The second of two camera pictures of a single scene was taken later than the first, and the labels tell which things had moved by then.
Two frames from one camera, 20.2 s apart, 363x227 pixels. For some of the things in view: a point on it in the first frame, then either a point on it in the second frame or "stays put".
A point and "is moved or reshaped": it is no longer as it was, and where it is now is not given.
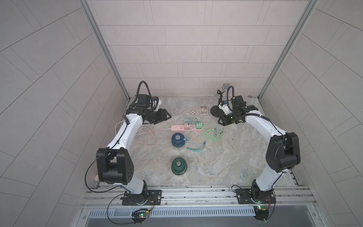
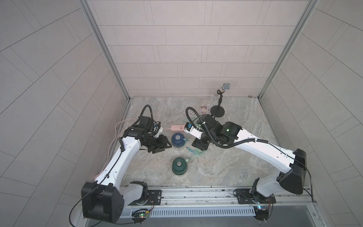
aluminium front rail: x=197 y=197 stays put
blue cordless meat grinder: x=177 y=140 stays put
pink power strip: x=181 y=128 stays put
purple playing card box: x=203 y=110 stays put
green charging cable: x=215 y=139 is moved or reshaped
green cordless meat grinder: x=179 y=166 stays put
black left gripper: x=161 y=116 to x=161 y=144
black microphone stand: x=215 y=110 stays put
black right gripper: x=224 y=120 to x=198 y=144
